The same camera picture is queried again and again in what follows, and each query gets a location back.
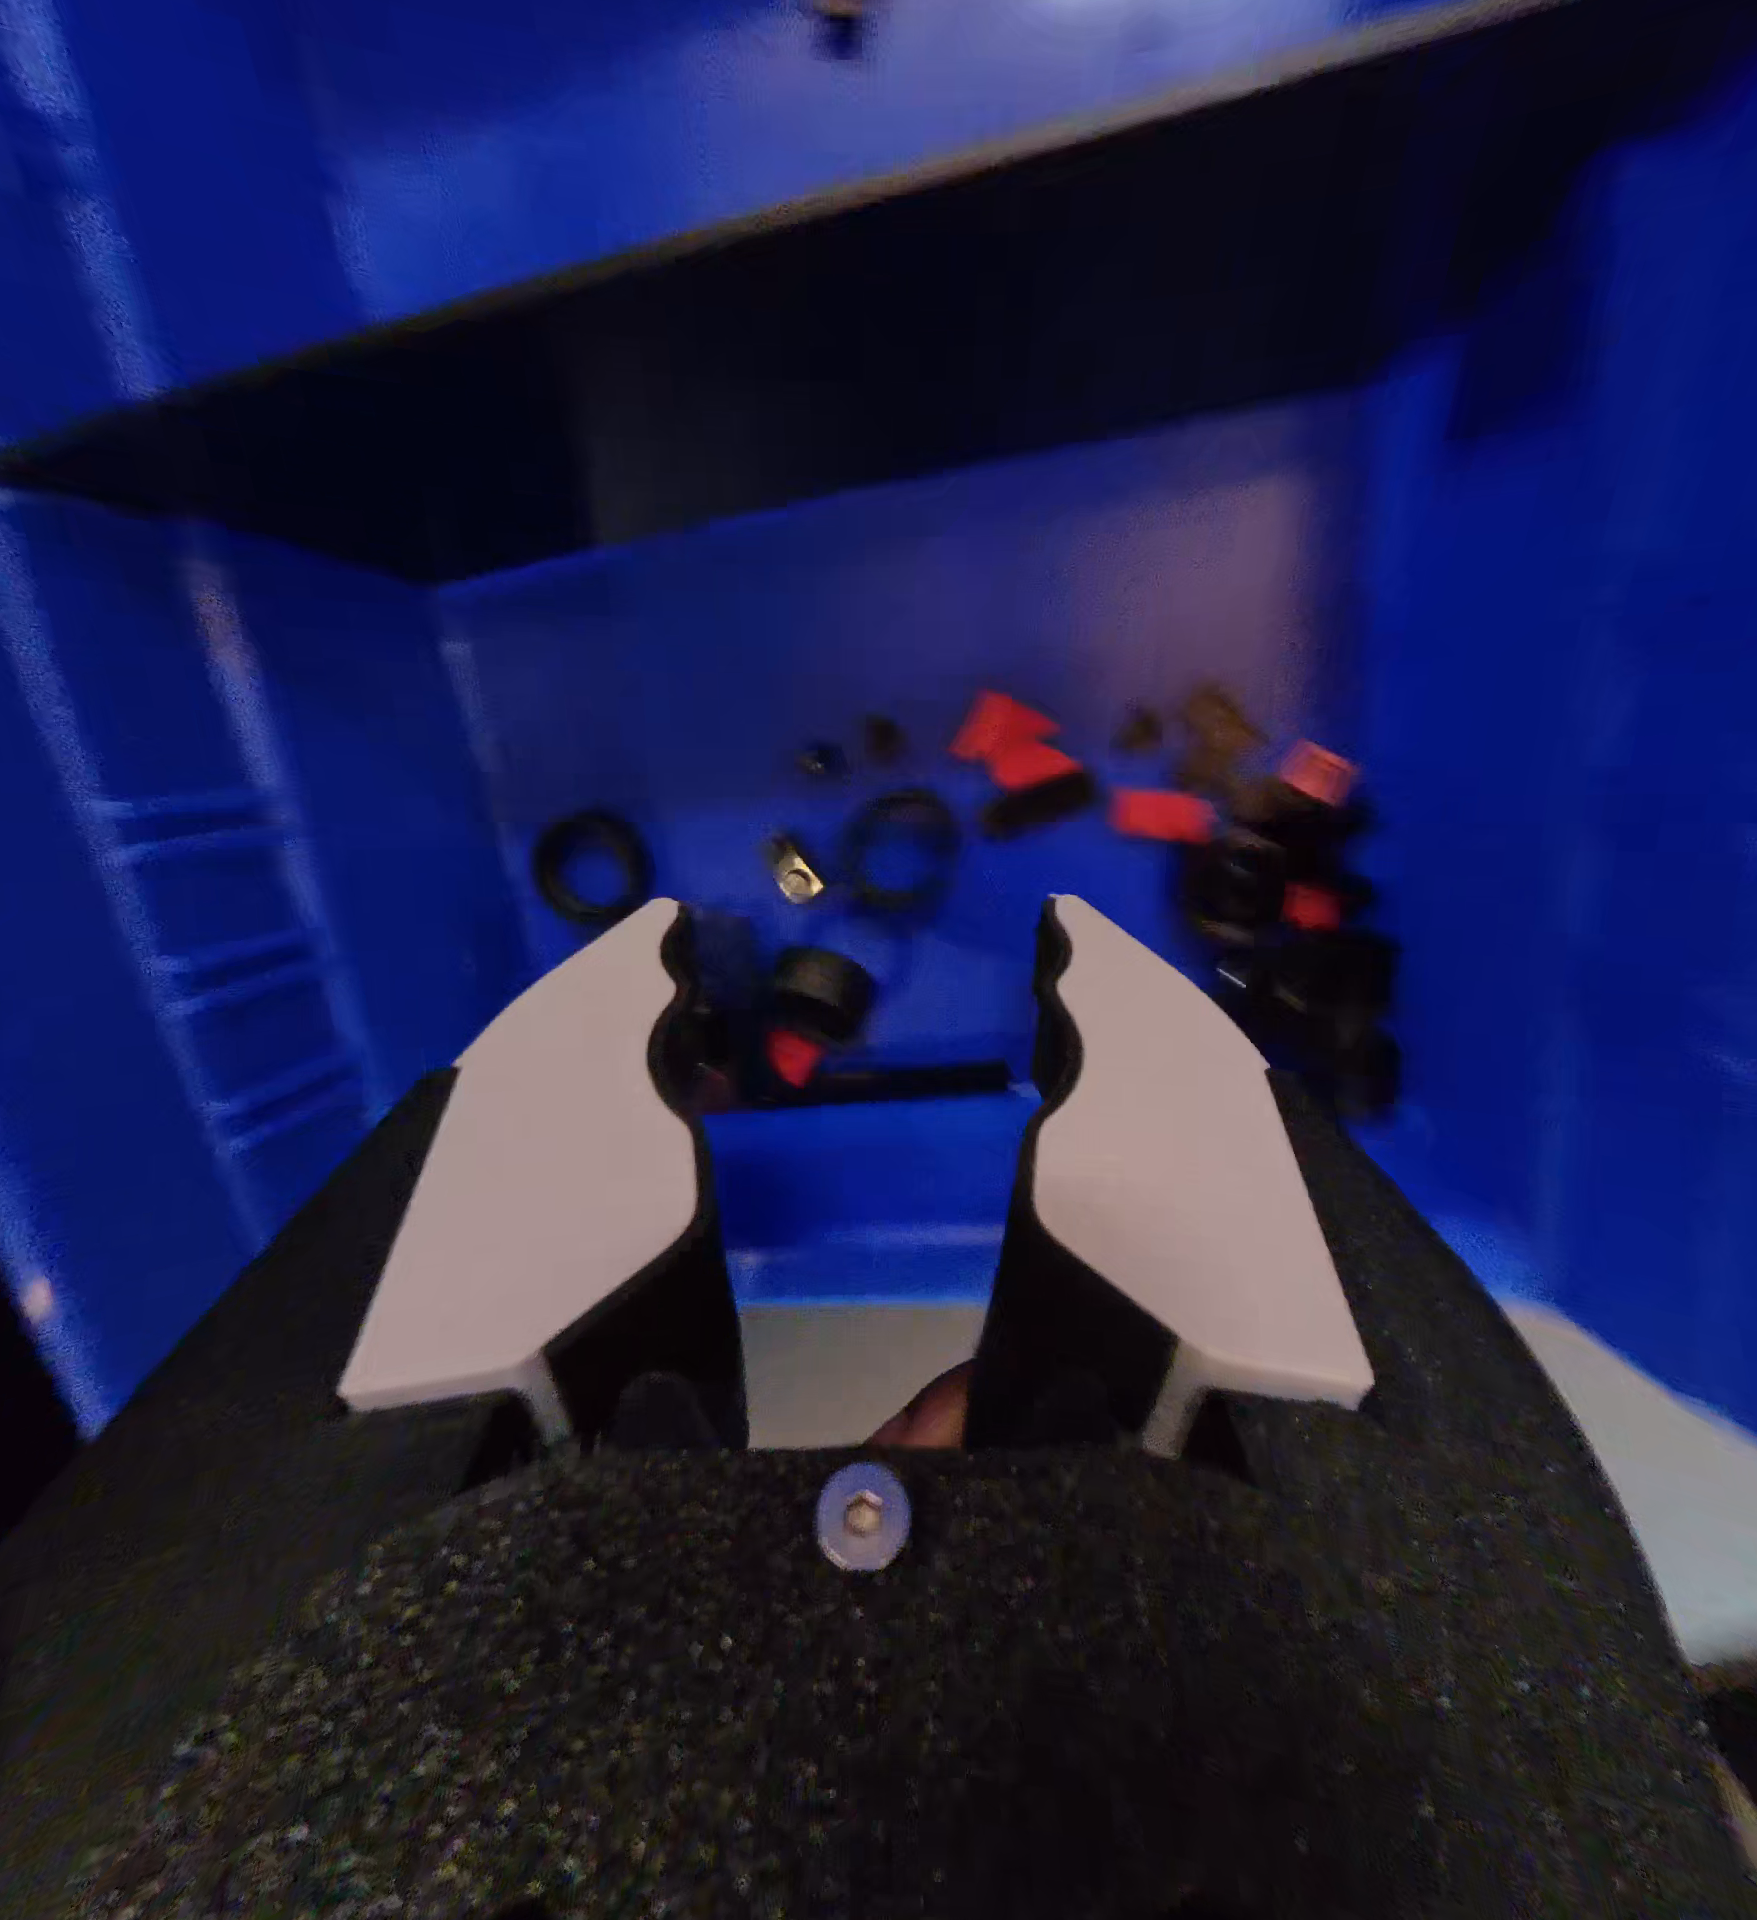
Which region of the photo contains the black bin divider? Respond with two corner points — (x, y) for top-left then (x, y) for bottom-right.
(0, 0), (1757, 587)

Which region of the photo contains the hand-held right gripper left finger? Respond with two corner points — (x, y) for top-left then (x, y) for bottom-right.
(338, 898), (748, 1447)

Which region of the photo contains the blue plastic storage bin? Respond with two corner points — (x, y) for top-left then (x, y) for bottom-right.
(0, 0), (1757, 1502)

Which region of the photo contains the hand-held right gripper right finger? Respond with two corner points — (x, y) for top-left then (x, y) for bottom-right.
(968, 896), (1375, 1455)

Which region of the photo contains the person's right hand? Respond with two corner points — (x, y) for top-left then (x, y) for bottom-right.
(869, 1362), (983, 1453)

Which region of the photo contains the pile of lego pieces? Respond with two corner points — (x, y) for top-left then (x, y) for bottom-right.
(530, 682), (1407, 1120)

